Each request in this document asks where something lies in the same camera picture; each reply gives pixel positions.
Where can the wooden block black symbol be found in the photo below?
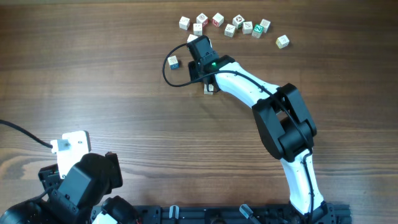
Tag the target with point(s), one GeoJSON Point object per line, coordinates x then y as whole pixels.
{"type": "Point", "coordinates": [238, 21]}

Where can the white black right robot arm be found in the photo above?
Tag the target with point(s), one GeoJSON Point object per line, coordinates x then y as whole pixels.
{"type": "Point", "coordinates": [283, 121]}

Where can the plain wooden block upper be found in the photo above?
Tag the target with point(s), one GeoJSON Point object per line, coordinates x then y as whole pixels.
{"type": "Point", "coordinates": [198, 29]}

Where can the wooden block globe picture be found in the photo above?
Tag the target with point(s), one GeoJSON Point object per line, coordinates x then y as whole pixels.
{"type": "Point", "coordinates": [208, 89]}

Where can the wooden block grid pattern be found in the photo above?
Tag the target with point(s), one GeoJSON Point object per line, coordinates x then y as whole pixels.
{"type": "Point", "coordinates": [265, 24]}

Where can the wooden block green Z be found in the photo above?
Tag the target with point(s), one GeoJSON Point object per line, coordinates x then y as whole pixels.
{"type": "Point", "coordinates": [257, 31]}

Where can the wooden block yellow side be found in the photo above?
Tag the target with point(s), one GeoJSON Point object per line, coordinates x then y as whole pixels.
{"type": "Point", "coordinates": [282, 41]}

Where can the wooden block tan pattern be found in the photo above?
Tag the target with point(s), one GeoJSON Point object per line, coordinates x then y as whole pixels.
{"type": "Point", "coordinates": [229, 30]}

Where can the wooden block red letter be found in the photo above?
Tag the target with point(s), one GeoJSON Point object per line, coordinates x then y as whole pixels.
{"type": "Point", "coordinates": [217, 19]}

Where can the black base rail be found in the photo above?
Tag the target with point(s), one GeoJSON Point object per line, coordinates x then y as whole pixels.
{"type": "Point", "coordinates": [277, 213]}

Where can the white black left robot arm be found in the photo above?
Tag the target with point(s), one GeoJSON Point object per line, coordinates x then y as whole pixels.
{"type": "Point", "coordinates": [73, 200]}

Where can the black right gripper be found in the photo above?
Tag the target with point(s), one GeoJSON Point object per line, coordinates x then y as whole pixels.
{"type": "Point", "coordinates": [192, 68]}

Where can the wooden block grey figure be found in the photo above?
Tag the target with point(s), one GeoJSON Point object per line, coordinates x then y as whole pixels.
{"type": "Point", "coordinates": [247, 27]}

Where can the wooden block far left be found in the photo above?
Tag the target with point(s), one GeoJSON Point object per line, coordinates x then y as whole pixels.
{"type": "Point", "coordinates": [184, 23]}

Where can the wooden block blue side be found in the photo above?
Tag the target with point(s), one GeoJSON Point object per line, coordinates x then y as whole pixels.
{"type": "Point", "coordinates": [173, 62]}

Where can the wooden block red side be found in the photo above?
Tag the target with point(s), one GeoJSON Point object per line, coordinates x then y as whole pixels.
{"type": "Point", "coordinates": [202, 19]}

